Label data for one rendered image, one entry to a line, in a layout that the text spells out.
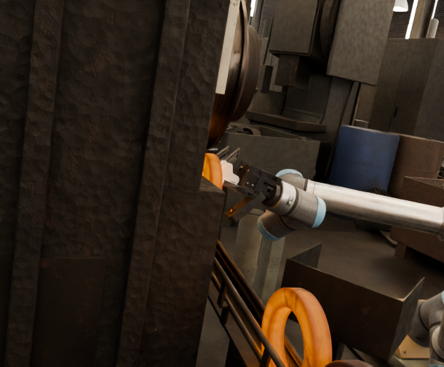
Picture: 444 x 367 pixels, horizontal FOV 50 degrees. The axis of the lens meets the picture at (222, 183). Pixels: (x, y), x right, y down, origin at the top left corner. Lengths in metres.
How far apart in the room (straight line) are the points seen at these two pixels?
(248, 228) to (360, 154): 2.66
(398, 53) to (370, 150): 2.13
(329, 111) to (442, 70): 1.62
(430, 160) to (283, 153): 1.74
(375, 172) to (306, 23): 1.60
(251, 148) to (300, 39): 1.70
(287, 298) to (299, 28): 4.41
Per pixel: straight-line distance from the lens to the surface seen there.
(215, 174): 1.18
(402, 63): 6.50
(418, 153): 5.07
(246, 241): 2.27
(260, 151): 3.78
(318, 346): 0.77
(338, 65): 4.86
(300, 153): 4.08
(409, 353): 2.22
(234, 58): 1.20
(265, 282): 2.46
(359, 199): 1.53
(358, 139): 4.76
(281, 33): 5.25
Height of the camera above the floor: 1.08
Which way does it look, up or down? 12 degrees down
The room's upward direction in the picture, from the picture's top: 10 degrees clockwise
